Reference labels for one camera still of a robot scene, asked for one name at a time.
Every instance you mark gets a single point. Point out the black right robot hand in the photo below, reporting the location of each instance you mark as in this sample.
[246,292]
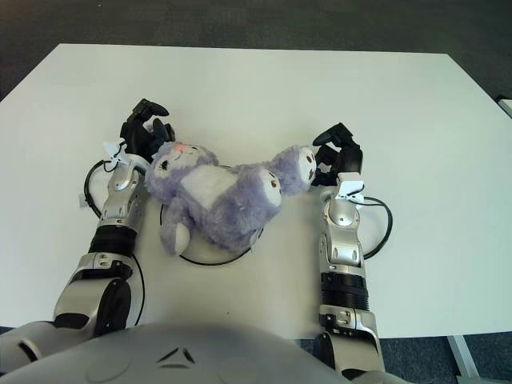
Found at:
[344,160]

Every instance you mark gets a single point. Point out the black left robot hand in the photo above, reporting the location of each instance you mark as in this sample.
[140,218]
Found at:
[138,138]

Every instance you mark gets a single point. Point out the purple plush rabbit doll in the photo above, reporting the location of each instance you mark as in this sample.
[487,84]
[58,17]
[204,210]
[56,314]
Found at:
[224,196]

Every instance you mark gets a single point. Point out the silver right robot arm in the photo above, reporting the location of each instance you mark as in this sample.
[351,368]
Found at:
[344,256]

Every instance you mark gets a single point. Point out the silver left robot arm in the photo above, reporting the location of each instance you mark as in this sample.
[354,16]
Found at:
[116,224]

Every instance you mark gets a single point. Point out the white plate black rim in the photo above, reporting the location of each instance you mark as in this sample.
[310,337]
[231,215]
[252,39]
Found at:
[216,256]

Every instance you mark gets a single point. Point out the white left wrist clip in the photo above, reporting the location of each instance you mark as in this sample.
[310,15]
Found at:
[116,152]

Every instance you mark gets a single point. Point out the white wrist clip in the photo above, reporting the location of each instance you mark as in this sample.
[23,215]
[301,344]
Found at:
[350,188]
[116,152]

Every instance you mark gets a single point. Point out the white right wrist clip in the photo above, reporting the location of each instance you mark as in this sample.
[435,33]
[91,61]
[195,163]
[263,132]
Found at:
[350,188]

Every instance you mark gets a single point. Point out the grey furniture edge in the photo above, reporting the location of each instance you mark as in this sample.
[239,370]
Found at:
[505,106]

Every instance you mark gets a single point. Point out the silver robot torso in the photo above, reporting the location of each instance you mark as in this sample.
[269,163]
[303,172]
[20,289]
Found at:
[180,356]

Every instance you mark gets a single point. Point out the grey table leg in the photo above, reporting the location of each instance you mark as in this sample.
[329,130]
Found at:
[464,360]

